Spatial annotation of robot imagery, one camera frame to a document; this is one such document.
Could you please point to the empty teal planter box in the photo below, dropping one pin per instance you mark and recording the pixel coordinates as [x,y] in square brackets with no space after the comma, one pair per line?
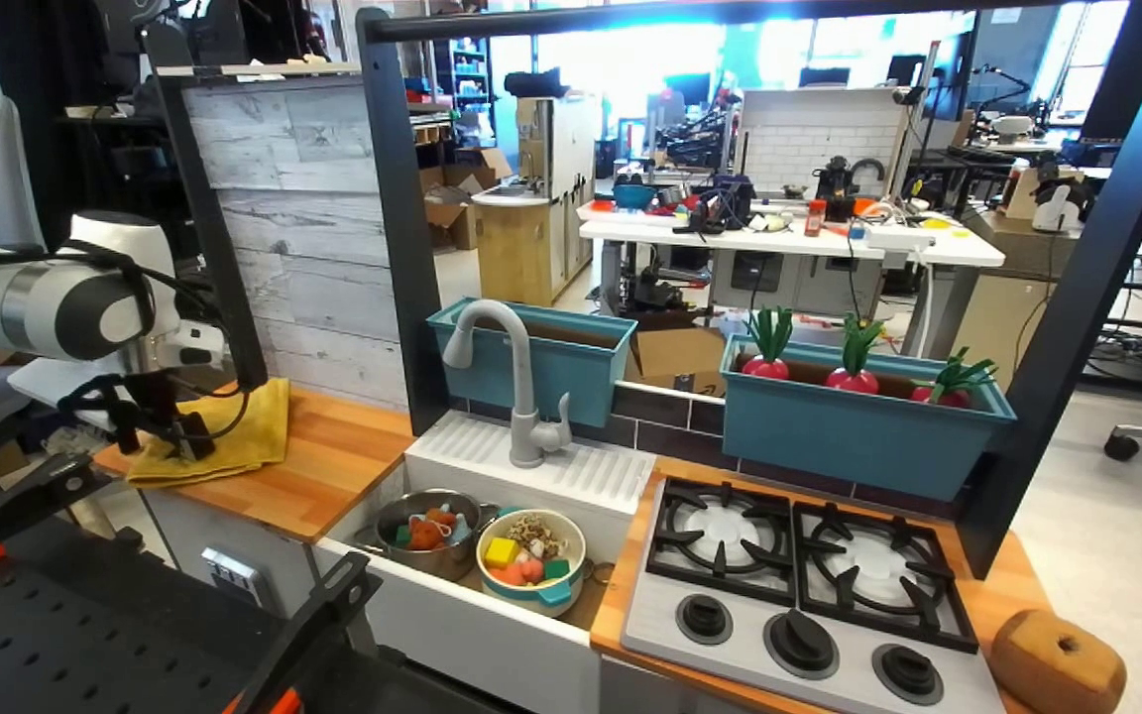
[586,363]

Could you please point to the pink bunny plush toy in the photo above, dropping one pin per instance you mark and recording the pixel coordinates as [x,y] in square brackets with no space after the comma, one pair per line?
[520,573]

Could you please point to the blue and brown plush toy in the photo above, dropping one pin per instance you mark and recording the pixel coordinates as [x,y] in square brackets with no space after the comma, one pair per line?
[453,539]

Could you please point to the teal pot cream inside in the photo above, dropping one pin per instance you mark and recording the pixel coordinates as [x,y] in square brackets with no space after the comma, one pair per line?
[566,598]

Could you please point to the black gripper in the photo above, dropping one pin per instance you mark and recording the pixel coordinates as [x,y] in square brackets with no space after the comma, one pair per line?
[141,394]

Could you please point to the yellow block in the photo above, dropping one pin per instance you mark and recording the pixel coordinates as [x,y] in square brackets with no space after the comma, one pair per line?
[500,548]

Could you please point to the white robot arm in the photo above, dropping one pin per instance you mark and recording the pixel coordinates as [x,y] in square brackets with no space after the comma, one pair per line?
[56,303]

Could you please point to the whitewashed wood backsplash panel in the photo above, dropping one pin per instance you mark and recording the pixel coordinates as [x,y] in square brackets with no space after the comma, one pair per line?
[307,201]

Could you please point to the brown wooden rock with hole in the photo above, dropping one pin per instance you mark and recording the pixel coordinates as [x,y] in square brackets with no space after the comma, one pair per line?
[1054,662]

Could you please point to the white sink basin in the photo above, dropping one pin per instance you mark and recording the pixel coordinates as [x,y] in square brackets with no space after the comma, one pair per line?
[464,638]

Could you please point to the black perforated board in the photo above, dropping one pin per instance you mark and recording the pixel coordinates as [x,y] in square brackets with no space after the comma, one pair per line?
[71,650]

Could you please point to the yellow towel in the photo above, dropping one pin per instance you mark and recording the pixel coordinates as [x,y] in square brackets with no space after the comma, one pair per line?
[257,438]

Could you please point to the blue metal beam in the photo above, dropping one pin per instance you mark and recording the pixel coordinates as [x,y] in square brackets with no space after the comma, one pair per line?
[1087,264]

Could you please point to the grey sink faucet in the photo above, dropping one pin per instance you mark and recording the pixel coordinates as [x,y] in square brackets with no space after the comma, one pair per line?
[516,383]

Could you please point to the leopard print plush toy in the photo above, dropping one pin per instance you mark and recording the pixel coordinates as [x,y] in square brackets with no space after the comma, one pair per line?
[541,533]

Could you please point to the brown cardboard box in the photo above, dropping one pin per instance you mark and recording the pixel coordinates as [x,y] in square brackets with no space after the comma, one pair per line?
[679,357]

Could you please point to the white workshop table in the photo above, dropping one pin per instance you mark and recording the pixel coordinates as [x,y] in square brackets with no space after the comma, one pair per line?
[796,238]

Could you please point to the tan wooden cylinder stand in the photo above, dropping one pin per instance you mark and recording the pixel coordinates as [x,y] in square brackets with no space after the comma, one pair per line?
[513,253]

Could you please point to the black stove knob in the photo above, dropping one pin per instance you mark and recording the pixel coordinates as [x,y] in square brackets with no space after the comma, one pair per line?
[705,622]
[804,639]
[911,673]

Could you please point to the grey toy stove black grates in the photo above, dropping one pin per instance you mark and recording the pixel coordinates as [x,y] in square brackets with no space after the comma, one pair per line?
[743,662]

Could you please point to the red radish toy green leaves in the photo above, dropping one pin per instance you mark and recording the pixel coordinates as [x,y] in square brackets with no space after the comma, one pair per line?
[854,357]
[955,379]
[766,346]

